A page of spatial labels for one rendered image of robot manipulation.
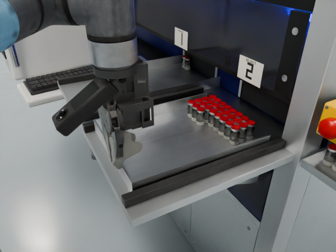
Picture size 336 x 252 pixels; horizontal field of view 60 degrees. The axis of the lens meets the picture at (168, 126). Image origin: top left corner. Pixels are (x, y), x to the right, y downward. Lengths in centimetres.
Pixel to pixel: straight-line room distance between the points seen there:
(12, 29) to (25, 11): 3
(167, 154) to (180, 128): 11
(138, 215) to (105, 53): 28
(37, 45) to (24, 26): 98
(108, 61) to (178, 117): 40
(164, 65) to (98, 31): 75
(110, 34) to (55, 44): 95
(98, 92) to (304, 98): 42
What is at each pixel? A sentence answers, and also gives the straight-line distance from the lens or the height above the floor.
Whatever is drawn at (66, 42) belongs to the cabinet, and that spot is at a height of 93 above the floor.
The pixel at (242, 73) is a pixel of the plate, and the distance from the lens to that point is 79.
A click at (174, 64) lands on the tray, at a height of 88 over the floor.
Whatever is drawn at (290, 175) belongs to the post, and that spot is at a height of 82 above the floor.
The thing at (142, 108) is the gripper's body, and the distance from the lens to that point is 50.
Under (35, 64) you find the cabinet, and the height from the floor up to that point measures 86.
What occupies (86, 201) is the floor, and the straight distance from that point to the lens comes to 184.
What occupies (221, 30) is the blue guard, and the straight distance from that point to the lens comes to 84.
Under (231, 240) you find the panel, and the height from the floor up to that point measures 41.
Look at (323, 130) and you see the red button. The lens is 61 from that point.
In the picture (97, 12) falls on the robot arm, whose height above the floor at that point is 121.
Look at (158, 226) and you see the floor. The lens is 166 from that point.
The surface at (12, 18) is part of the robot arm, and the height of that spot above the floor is 122.
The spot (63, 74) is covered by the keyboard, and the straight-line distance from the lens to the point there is 132.
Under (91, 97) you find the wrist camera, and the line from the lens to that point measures 48.
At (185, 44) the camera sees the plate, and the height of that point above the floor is 101.
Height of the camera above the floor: 128
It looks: 32 degrees down
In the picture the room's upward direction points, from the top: straight up
